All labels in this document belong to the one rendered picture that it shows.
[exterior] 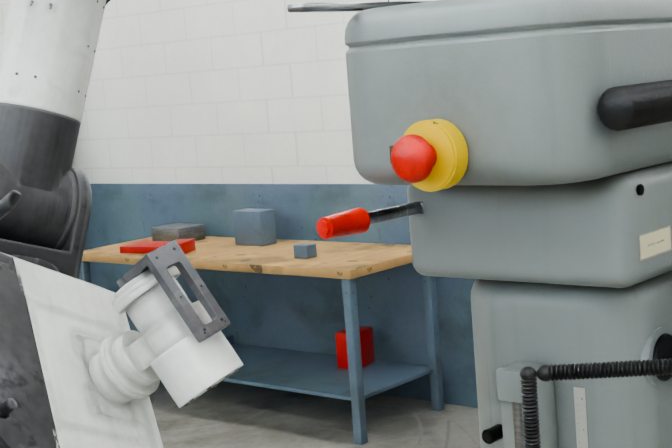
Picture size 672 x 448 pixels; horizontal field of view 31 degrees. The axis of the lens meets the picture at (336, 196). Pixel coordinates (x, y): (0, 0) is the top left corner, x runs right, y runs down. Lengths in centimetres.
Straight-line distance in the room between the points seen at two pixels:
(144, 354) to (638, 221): 44
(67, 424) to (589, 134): 48
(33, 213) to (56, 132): 8
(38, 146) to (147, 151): 694
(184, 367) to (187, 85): 679
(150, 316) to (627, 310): 43
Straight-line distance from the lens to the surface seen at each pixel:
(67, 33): 122
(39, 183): 121
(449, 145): 101
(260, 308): 756
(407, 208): 116
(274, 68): 725
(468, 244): 116
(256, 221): 701
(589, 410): 117
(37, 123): 120
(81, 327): 113
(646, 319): 117
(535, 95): 100
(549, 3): 100
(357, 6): 112
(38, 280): 112
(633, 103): 98
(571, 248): 110
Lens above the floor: 184
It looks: 6 degrees down
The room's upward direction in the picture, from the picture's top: 4 degrees counter-clockwise
